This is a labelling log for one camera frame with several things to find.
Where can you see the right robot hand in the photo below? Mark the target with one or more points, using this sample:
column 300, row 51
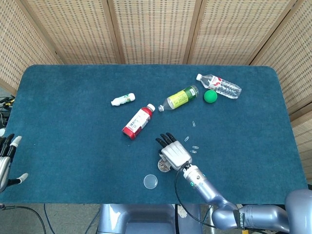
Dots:
column 176, row 153

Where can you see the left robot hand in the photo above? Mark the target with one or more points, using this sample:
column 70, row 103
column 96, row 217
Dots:
column 5, row 168

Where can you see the clear jar of paperclips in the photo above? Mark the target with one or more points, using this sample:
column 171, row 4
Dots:
column 162, row 167

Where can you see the clear round lid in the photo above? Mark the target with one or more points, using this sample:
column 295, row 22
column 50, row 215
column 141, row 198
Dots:
column 150, row 181

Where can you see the red label juice bottle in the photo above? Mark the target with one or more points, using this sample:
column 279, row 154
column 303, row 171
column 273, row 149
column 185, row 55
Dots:
column 137, row 122

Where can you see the yellow green label bottle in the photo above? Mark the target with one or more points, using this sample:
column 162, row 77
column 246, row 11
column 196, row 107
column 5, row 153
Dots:
column 180, row 98

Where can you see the green ball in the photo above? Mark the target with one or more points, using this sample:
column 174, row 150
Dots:
column 210, row 96

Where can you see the blue table cloth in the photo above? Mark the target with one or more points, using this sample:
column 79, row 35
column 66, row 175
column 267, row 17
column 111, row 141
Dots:
column 73, row 158

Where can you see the blue grey robot torso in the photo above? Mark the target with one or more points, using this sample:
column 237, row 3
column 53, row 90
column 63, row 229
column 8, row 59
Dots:
column 146, row 219

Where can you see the small white green bottle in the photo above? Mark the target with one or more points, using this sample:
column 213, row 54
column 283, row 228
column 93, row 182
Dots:
column 123, row 99

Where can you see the clear water bottle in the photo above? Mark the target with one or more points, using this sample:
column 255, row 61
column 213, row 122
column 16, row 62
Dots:
column 224, row 86

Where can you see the woven screen panel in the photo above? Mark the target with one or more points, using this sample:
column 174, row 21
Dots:
column 292, row 61
column 231, row 31
column 19, row 48
column 156, row 29
column 78, row 29

